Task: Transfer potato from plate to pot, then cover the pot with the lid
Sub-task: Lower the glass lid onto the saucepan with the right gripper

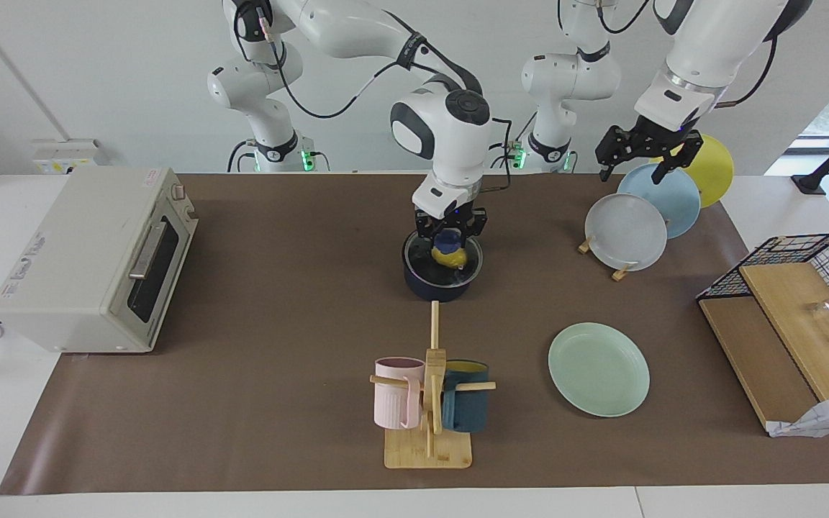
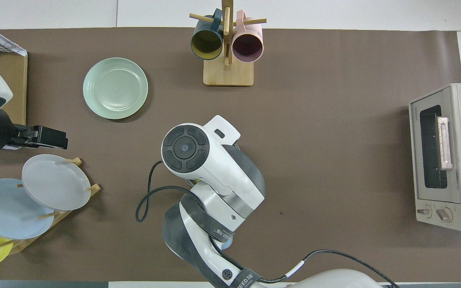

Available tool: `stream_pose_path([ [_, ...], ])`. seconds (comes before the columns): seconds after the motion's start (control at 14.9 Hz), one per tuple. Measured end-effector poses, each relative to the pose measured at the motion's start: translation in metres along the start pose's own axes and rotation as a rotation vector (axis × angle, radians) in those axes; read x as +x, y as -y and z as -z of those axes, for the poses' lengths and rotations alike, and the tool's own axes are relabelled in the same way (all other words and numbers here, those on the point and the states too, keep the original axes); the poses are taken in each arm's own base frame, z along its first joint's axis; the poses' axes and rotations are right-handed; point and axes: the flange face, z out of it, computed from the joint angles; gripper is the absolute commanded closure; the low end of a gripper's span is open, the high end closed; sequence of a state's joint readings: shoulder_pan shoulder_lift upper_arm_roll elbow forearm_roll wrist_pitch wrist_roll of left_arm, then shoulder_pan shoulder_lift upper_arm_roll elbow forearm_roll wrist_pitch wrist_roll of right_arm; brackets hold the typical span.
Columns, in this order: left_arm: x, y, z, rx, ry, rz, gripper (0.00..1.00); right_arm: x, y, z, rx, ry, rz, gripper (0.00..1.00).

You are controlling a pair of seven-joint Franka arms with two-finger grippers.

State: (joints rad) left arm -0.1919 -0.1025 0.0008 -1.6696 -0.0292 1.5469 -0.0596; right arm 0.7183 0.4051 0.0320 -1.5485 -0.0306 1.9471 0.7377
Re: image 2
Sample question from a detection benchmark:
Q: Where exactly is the grey plate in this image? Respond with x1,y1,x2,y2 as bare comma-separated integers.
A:
22,154,92,211

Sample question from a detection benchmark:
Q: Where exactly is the wooden plate rack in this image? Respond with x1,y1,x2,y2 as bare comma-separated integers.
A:
0,157,101,255

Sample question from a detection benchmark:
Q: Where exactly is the light blue plate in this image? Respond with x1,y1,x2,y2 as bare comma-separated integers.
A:
0,178,55,240

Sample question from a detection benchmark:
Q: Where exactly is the mint green plate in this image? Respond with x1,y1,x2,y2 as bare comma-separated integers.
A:
83,57,149,120

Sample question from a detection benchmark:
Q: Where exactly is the brown wooden base board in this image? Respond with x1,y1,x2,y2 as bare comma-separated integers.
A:
0,54,28,125

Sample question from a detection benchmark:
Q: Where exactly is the white checked cloth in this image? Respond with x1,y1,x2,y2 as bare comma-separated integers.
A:
0,19,28,57

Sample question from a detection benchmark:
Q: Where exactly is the dark teal mug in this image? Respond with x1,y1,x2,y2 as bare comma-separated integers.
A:
190,9,225,60

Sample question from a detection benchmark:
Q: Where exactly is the wooden mug tree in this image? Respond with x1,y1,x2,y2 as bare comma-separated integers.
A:
189,0,267,86

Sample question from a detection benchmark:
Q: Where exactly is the pink ribbed mug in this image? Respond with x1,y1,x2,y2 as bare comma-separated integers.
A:
232,10,264,63

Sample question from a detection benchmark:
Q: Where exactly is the brown table mat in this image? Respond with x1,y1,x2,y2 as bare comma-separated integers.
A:
0,27,461,282

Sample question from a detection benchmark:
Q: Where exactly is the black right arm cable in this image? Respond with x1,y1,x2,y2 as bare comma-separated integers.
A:
136,160,400,288

